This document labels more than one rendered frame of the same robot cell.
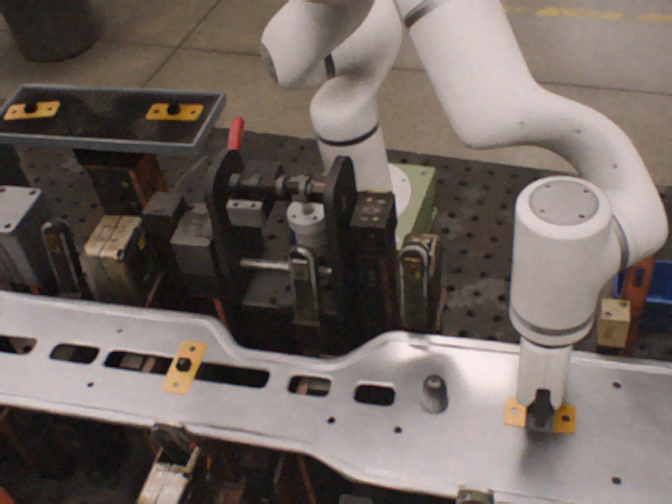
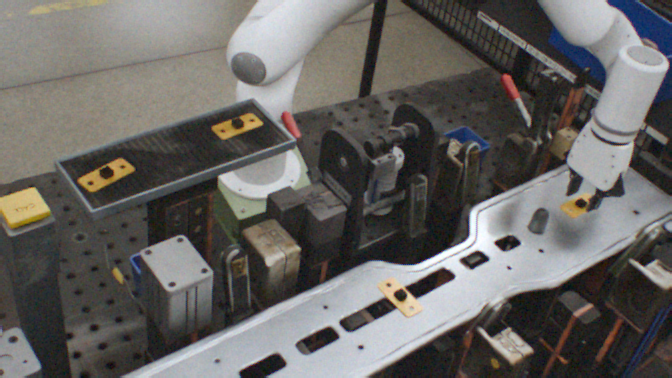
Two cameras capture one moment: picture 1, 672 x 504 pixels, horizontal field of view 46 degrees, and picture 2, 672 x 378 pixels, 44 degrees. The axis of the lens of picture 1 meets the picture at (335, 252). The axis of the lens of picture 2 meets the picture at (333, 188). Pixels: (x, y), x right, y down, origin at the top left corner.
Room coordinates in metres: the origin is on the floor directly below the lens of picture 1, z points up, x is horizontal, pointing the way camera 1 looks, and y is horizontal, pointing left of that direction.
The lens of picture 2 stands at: (0.38, 1.14, 2.04)
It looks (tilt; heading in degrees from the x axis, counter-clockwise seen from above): 41 degrees down; 296
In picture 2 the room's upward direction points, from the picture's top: 9 degrees clockwise
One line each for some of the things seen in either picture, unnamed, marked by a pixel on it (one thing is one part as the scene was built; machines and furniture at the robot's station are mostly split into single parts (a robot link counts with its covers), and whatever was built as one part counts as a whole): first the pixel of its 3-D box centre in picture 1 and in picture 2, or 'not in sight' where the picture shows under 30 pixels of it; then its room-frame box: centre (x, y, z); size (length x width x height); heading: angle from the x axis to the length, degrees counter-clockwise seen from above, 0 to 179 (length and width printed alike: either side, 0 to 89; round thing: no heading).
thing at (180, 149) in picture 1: (103, 117); (180, 153); (1.07, 0.32, 1.16); 0.37 x 0.14 x 0.02; 69
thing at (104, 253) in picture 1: (147, 318); (264, 316); (0.88, 0.32, 0.89); 0.13 x 0.11 x 0.38; 159
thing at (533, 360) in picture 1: (547, 345); (603, 151); (0.51, -0.21, 1.14); 0.10 x 0.07 x 0.11; 159
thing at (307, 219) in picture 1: (302, 290); (366, 226); (0.83, 0.06, 0.94); 0.18 x 0.13 x 0.49; 69
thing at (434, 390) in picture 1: (434, 394); (539, 221); (0.55, -0.09, 1.02); 0.03 x 0.03 x 0.07
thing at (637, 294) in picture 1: (621, 349); (548, 165); (0.62, -0.36, 0.95); 0.03 x 0.01 x 0.50; 69
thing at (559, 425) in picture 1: (539, 413); (580, 203); (0.51, -0.21, 1.01); 0.08 x 0.04 x 0.01; 69
